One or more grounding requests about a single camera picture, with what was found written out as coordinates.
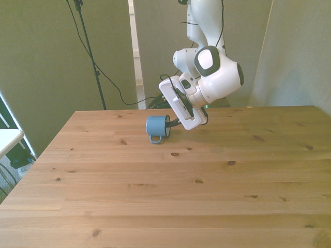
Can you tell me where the blue enamel mug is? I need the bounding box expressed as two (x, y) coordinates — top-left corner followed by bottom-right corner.
(145, 114), (172, 145)

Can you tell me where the white vertical trim strip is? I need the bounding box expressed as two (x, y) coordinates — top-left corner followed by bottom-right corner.
(128, 0), (146, 110)

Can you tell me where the green cable bundle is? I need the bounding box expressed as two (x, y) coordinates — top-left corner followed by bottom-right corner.
(145, 93), (171, 110)

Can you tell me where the white side table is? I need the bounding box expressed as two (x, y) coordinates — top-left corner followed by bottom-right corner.
(0, 128), (25, 159)

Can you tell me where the black tripod stand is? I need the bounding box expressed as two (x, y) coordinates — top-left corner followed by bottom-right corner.
(73, 0), (108, 111)

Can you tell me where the white shoe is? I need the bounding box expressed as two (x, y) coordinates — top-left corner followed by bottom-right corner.
(17, 165), (32, 178)

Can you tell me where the dark bag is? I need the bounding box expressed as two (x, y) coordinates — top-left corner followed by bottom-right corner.
(5, 139), (36, 168)

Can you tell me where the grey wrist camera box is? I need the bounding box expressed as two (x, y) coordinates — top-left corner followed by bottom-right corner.
(171, 86), (195, 121)

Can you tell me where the black tripod cable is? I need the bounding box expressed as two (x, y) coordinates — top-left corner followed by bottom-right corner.
(65, 0), (166, 106)

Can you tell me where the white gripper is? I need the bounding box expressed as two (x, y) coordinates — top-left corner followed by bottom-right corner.
(158, 75), (208, 131)

